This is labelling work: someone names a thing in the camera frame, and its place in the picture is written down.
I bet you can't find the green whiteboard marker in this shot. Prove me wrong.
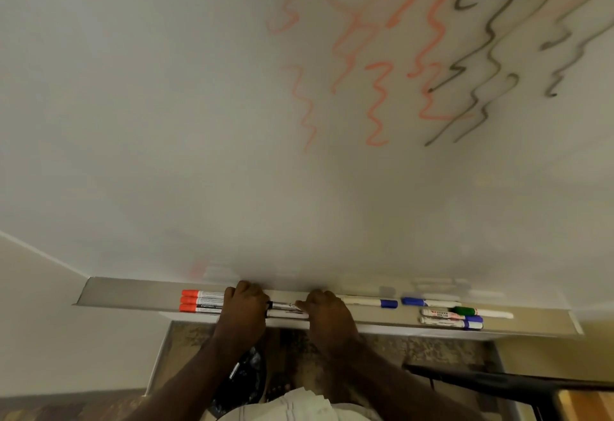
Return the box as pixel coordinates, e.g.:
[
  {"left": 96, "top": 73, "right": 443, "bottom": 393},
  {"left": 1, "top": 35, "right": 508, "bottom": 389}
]
[{"left": 453, "top": 306, "right": 515, "bottom": 321}]

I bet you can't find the person's white striped shirt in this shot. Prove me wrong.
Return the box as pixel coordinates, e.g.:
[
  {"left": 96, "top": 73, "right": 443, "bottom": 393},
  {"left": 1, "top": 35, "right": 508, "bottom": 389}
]
[{"left": 218, "top": 386, "right": 384, "bottom": 421}]

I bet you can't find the black trash bin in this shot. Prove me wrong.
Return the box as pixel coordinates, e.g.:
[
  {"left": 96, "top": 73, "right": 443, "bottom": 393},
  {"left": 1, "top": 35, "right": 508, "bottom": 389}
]
[{"left": 210, "top": 346, "right": 267, "bottom": 417}]

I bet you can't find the white whiteboard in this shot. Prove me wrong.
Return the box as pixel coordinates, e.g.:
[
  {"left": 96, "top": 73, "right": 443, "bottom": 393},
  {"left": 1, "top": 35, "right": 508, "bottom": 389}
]
[{"left": 0, "top": 0, "right": 614, "bottom": 311}]

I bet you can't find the person's right forearm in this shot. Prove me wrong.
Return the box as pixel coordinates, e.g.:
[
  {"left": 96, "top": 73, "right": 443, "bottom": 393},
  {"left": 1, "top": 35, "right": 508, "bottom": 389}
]
[{"left": 319, "top": 337, "right": 485, "bottom": 421}]

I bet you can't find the person's left sandaled foot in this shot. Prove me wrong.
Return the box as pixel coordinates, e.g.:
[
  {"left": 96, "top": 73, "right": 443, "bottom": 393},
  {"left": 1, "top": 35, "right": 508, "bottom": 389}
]
[{"left": 264, "top": 379, "right": 294, "bottom": 405}]

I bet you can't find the metal marker tray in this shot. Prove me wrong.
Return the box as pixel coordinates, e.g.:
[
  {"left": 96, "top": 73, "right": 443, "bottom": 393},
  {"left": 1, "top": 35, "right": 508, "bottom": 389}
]
[{"left": 72, "top": 277, "right": 585, "bottom": 340}]

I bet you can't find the person's left forearm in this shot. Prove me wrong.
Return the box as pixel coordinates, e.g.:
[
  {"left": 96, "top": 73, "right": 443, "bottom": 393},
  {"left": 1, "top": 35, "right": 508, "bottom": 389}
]
[{"left": 124, "top": 331, "right": 262, "bottom": 421}]

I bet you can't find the person's right hand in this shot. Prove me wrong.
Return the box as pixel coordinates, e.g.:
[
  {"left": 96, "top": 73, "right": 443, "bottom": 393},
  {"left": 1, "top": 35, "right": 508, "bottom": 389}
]
[{"left": 295, "top": 289, "right": 361, "bottom": 352}]

